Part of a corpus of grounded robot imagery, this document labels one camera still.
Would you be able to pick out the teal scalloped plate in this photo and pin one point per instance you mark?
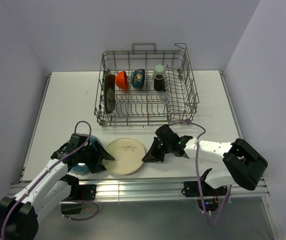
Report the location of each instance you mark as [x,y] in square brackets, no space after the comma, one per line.
[81,168]

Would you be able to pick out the black mug brown inside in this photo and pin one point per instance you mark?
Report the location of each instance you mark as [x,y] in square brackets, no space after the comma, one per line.
[159,83]

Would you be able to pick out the blue patterned bowl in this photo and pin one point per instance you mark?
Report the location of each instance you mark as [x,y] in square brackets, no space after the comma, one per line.
[138,79]

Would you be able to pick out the grey wire dish rack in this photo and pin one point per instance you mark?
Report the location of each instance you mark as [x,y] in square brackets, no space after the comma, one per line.
[143,107]

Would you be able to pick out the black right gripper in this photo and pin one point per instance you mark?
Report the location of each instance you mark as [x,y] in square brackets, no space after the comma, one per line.
[153,155]

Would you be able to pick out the orange bowl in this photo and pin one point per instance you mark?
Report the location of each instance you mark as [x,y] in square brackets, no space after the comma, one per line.
[121,80]

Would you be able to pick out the light green plastic cup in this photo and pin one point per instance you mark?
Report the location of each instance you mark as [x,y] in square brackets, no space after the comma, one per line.
[158,70]

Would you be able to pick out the clear drinking glass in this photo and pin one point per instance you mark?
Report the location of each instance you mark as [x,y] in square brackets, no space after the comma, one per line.
[164,97]

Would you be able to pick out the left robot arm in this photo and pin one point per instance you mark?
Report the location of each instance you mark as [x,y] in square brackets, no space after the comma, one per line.
[21,215]

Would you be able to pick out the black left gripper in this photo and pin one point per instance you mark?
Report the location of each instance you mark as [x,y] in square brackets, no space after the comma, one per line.
[100,154]

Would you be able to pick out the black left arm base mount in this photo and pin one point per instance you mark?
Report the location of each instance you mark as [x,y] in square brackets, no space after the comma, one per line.
[86,192]

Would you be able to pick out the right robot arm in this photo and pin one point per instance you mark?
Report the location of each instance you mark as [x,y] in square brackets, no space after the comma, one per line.
[234,162]

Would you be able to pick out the green cream round plate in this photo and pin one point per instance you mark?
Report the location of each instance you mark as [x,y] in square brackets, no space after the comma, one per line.
[127,153]

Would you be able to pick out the aluminium table edge rail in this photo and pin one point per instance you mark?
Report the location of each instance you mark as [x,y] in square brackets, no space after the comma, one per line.
[152,181]

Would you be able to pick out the black floral square plate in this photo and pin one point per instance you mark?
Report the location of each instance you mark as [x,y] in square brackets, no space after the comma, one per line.
[109,93]

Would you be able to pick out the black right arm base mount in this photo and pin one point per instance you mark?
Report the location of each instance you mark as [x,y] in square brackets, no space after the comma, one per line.
[211,196]

